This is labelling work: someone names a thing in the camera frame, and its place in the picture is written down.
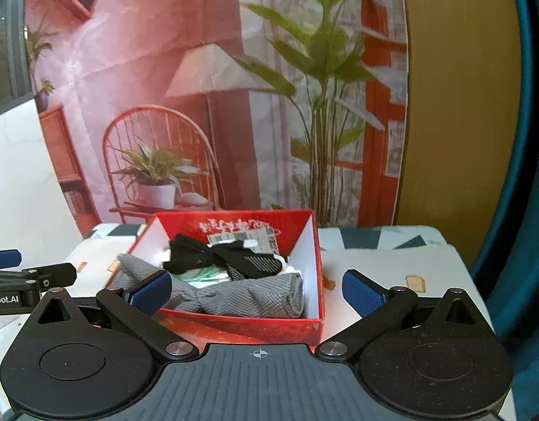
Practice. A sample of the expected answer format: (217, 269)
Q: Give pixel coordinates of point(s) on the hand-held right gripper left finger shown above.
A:
(151, 291)

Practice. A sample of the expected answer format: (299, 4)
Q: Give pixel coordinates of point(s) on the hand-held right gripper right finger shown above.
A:
(361, 291)

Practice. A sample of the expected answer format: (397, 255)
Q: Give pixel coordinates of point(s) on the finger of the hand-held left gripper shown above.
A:
(50, 274)
(4, 258)

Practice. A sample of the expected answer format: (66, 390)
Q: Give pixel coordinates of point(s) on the pale green cloth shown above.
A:
(203, 274)

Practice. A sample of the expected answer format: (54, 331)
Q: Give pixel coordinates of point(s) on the grey knitted cloth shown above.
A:
(243, 298)

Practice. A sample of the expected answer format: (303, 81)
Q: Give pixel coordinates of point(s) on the red strawberry print box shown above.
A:
(269, 326)

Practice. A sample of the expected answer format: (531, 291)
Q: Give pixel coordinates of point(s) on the black dotted glove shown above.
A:
(247, 263)

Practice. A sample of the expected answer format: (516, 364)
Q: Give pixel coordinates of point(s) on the wooden panel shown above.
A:
(449, 96)

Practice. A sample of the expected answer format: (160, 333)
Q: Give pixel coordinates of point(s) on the dark glass window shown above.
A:
(6, 30)

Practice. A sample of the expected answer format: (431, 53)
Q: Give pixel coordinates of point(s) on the blue curtain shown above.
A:
(532, 140)

